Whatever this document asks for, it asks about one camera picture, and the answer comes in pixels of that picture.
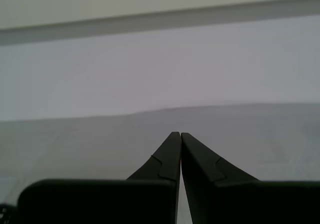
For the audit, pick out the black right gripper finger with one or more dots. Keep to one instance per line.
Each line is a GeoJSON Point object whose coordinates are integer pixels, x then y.
{"type": "Point", "coordinates": [100, 201]}
{"type": "Point", "coordinates": [250, 204]}

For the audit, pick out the grey wall rail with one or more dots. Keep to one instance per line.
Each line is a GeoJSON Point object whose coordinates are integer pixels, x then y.
{"type": "Point", "coordinates": [160, 19]}

